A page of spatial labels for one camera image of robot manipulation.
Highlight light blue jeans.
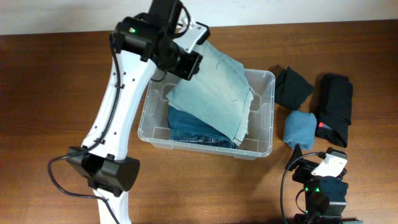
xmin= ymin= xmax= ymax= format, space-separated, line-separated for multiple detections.
xmin=166 ymin=42 xmax=254 ymax=147

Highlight dark blue jeans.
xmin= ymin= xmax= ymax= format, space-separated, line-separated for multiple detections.
xmin=168 ymin=106 xmax=238 ymax=149

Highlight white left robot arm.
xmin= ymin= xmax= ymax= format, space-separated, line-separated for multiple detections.
xmin=66 ymin=0 xmax=210 ymax=223

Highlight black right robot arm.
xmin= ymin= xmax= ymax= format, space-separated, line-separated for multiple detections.
xmin=280 ymin=144 xmax=363 ymax=224

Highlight blue rolled cloth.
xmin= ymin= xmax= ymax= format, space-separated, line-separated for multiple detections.
xmin=283 ymin=110 xmax=317 ymax=151

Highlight black rolled garment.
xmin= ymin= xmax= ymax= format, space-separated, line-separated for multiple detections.
xmin=315 ymin=74 xmax=353 ymax=148

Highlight clear plastic storage bin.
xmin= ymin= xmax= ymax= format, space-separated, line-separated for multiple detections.
xmin=137 ymin=69 xmax=275 ymax=160

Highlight dark green folded cloth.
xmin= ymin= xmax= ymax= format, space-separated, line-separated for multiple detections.
xmin=275 ymin=67 xmax=314 ymax=110

